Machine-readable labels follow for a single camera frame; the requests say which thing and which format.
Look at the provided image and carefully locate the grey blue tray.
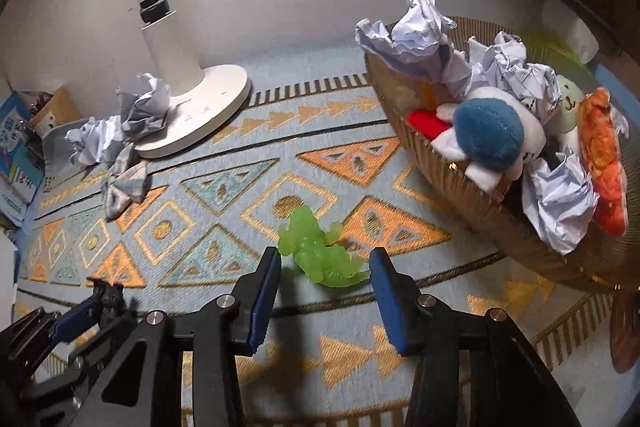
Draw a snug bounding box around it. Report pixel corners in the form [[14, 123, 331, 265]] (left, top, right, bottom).
[[42, 117, 96, 172]]

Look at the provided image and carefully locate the patterned blue mat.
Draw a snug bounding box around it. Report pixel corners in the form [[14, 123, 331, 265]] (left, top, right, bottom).
[[10, 74, 640, 427]]

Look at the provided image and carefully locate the red snack packet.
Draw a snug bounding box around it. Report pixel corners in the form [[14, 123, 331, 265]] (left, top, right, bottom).
[[575, 87, 630, 237]]

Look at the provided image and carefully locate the small cardboard box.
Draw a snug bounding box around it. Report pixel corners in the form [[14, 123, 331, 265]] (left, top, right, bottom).
[[27, 86, 83, 138]]

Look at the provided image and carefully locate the green rubber toy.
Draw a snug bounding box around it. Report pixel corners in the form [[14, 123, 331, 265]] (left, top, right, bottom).
[[278, 204, 371, 288]]

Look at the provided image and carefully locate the stack of books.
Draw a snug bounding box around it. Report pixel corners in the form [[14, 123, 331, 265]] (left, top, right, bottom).
[[0, 91, 46, 228]]

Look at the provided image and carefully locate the small pale dango plush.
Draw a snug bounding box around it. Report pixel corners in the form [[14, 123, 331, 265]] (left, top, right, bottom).
[[547, 74, 587, 152]]

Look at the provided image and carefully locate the checked cloth bow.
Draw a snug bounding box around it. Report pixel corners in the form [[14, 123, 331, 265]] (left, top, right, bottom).
[[100, 142, 151, 220]]

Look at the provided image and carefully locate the brown round woven object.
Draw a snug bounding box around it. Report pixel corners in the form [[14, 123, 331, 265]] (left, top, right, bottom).
[[610, 292, 640, 375]]

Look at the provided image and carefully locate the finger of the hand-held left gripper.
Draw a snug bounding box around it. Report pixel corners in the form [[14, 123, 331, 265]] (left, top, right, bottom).
[[50, 278, 136, 360], [0, 311, 61, 388]]

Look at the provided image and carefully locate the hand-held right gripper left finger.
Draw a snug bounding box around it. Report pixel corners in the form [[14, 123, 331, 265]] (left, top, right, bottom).
[[72, 247, 282, 427]]

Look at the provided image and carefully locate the amber ribbed basket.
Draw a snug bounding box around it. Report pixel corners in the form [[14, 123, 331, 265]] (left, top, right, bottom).
[[364, 16, 640, 293]]

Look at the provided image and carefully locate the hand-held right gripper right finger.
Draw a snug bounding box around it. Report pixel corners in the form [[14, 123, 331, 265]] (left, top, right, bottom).
[[370, 248, 583, 427]]

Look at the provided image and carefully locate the blue and white plush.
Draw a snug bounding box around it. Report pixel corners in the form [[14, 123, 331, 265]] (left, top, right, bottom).
[[431, 86, 547, 190]]

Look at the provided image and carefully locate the pile of paper balls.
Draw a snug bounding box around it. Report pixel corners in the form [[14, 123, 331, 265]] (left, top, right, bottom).
[[65, 73, 171, 168]]

